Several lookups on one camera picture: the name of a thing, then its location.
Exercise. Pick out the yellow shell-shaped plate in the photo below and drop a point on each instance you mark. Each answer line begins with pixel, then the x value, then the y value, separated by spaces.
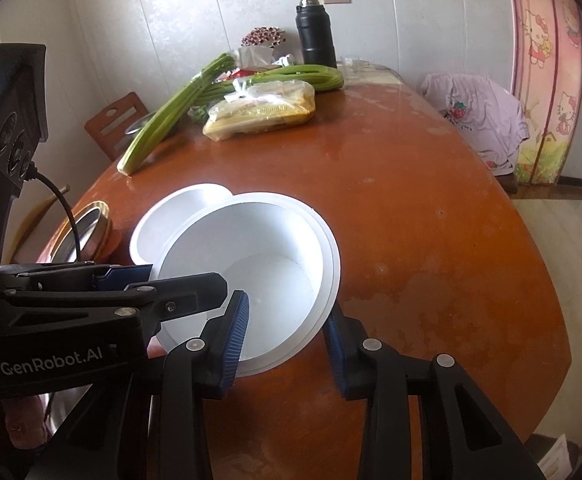
pixel 66 237

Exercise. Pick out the black thermos bottle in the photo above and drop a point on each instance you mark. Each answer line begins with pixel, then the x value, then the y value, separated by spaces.
pixel 316 30

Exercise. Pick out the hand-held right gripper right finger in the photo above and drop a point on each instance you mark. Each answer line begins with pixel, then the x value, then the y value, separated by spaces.
pixel 335 355

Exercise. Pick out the round metal pan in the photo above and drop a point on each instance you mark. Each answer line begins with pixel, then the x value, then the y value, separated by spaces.
pixel 91 232

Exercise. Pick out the thick celery bunch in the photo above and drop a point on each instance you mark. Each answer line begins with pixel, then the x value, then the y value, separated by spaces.
pixel 166 115

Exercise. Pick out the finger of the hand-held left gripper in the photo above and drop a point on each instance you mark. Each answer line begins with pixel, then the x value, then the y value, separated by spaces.
pixel 126 276
pixel 191 292

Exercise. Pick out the bag of yellow noodles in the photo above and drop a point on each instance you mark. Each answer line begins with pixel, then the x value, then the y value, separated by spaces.
pixel 261 110

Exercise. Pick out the red and white paper bowl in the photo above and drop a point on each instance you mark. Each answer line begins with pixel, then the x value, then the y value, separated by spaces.
pixel 271 240
pixel 171 220

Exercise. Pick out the person's left hand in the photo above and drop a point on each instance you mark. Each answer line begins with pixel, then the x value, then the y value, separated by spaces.
pixel 26 420

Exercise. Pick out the clear plastic bag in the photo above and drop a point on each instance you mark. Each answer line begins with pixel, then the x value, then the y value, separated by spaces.
pixel 366 69

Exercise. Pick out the pink cartoon wardrobe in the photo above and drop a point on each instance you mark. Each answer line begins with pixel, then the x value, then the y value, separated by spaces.
pixel 546 60

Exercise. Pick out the stainless steel bowl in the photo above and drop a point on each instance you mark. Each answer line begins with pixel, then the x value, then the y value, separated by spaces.
pixel 55 407

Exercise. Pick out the thin celery bunch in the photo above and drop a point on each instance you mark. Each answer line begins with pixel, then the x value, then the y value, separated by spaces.
pixel 311 76

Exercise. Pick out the lavender printed garment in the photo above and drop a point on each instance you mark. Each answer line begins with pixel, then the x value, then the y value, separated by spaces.
pixel 476 115

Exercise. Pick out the stainless steel basin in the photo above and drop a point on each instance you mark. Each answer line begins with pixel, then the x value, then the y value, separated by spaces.
pixel 141 124

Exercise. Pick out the white paper sheet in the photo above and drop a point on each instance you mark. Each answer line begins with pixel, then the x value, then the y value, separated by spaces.
pixel 563 460

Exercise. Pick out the brown wooden chair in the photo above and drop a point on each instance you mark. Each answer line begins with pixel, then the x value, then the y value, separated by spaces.
pixel 116 125

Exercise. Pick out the red snack packet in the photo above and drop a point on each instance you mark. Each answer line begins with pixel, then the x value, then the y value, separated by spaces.
pixel 251 71

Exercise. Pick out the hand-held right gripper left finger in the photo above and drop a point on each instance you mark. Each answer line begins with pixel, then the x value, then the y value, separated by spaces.
pixel 233 345

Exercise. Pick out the flower bouquet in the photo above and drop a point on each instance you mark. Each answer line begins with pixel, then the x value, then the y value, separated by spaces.
pixel 263 37

